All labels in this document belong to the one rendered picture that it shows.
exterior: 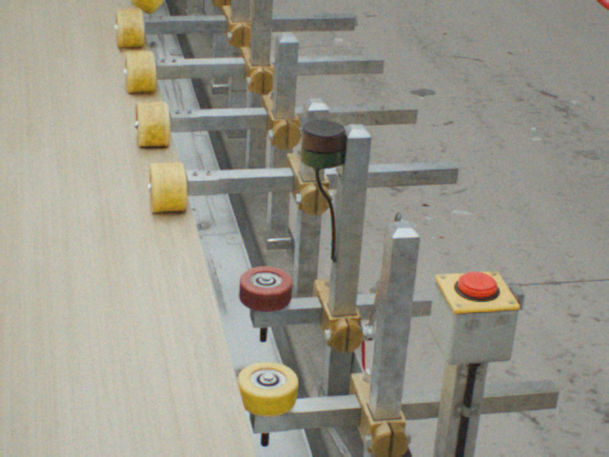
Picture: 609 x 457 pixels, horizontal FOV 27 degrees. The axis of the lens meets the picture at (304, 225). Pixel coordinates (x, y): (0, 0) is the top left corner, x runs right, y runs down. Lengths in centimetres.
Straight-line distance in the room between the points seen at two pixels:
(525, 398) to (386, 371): 24
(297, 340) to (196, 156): 89
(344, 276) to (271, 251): 54
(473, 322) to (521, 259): 260
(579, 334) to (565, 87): 183
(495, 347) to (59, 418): 59
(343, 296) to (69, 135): 71
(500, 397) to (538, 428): 140
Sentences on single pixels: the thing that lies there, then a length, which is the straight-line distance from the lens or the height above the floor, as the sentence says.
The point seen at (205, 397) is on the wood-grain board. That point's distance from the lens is 167.
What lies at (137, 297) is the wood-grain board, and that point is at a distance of 187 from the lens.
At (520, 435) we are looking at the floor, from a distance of 317.
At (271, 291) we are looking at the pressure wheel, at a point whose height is 91.
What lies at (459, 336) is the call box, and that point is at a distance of 131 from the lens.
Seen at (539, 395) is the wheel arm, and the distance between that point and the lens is 182.
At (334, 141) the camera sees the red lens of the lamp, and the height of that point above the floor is 117.
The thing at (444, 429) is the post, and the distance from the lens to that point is 141.
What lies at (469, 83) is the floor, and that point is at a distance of 513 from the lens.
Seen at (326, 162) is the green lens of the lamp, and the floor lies 114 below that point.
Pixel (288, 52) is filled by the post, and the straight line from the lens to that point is 224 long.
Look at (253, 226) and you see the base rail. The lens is 248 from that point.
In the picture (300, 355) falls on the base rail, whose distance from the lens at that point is 211.
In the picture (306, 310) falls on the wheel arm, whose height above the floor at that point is 86.
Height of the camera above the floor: 190
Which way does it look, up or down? 29 degrees down
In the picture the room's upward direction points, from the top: 4 degrees clockwise
